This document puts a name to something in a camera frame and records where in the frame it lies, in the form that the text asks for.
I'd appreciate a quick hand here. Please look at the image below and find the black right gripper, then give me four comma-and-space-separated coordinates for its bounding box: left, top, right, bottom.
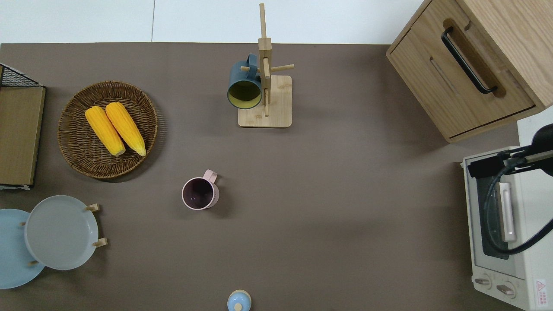
467, 123, 553, 178

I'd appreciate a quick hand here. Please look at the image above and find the pink ribbed mug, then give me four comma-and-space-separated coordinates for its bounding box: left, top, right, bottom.
181, 169, 220, 211

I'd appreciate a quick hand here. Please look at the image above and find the white toaster oven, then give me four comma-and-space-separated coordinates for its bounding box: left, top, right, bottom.
461, 146, 553, 311

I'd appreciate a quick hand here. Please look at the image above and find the brown table mat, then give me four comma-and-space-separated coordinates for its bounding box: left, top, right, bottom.
0, 42, 521, 311

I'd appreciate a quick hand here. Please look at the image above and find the wooden mug tree stand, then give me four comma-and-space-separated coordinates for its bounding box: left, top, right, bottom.
238, 3, 295, 128

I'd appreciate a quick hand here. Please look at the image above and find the dark blue mug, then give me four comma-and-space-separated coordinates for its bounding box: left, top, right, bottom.
227, 54, 263, 110

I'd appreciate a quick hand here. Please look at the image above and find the yellow corn cob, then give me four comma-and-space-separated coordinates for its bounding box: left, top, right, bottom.
105, 102, 147, 157
85, 106, 126, 157

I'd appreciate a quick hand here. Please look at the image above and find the wooden plate rack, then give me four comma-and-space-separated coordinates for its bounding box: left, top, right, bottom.
18, 203, 108, 267

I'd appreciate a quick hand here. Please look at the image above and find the brown wicker basket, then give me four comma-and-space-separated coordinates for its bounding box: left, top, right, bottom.
57, 81, 159, 179

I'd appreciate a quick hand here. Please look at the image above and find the grey plate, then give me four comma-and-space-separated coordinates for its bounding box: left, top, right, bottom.
24, 195, 99, 271

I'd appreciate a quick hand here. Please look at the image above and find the light blue plate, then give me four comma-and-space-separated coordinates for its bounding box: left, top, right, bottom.
0, 209, 46, 289

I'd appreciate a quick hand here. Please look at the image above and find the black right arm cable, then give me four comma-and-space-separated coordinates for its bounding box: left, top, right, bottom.
483, 151, 553, 255

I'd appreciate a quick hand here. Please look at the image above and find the wooden cabinet with black handle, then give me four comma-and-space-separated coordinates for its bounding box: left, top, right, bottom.
386, 0, 553, 144

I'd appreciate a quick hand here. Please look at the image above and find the wire shelf with wooden boards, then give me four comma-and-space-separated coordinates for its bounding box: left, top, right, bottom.
0, 63, 46, 190

